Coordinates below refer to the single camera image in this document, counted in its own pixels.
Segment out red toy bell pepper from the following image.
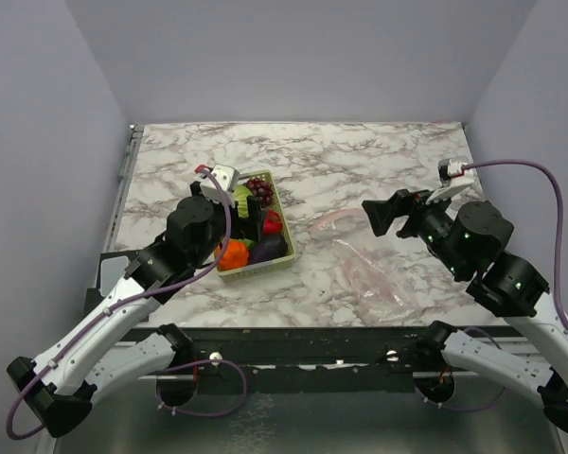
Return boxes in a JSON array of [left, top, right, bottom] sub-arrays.
[[262, 209, 284, 236]]

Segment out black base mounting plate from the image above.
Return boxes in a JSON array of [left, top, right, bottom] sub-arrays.
[[136, 325, 474, 393]]

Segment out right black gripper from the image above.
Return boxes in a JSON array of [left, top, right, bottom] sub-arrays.
[[361, 183, 467, 277]]

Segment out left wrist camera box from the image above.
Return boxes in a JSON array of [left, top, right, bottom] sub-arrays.
[[195, 164, 240, 207]]

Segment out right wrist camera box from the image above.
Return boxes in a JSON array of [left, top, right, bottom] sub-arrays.
[[426, 159, 477, 204]]

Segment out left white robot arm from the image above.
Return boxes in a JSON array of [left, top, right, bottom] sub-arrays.
[[6, 174, 262, 440]]

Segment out aluminium frame rail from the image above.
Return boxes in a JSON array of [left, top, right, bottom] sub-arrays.
[[113, 325, 558, 379]]

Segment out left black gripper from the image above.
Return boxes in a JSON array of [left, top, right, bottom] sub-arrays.
[[191, 182, 267, 270]]

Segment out green toy cabbage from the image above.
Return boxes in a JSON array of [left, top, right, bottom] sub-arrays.
[[234, 184, 253, 218]]

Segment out clear zip top bag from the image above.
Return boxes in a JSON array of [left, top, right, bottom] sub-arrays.
[[309, 208, 420, 325]]

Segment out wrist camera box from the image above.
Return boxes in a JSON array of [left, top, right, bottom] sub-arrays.
[[195, 164, 240, 207], [426, 159, 477, 204]]

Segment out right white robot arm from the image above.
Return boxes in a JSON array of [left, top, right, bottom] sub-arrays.
[[362, 189, 568, 433]]

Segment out purple toy grapes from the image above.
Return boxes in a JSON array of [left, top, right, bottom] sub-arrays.
[[245, 178, 275, 208]]

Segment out green toy mango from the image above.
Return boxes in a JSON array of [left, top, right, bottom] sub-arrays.
[[240, 238, 257, 251]]

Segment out dark purple toy eggplant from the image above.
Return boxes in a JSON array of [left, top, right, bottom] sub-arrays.
[[248, 234, 288, 265]]

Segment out green perforated plastic basket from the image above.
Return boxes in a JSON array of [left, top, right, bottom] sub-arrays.
[[215, 169, 296, 282]]

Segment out orange toy pumpkin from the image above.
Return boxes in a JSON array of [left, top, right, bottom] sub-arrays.
[[217, 239, 250, 271]]

